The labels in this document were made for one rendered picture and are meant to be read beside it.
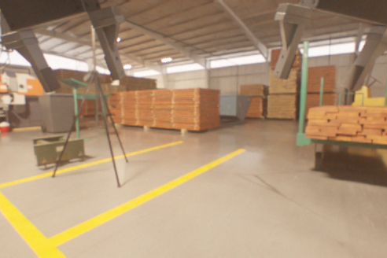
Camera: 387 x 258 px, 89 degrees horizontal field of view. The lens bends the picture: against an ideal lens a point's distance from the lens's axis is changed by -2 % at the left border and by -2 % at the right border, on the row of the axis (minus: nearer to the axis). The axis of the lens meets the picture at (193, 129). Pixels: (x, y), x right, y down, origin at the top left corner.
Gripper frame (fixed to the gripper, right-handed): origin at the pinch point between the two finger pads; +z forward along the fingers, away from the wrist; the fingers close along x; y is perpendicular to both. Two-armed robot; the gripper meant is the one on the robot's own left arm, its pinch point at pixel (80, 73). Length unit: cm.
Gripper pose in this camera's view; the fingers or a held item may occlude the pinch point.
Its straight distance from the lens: 40.7
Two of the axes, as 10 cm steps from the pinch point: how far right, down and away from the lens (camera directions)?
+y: 0.9, -5.0, 8.6
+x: -9.8, 1.1, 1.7
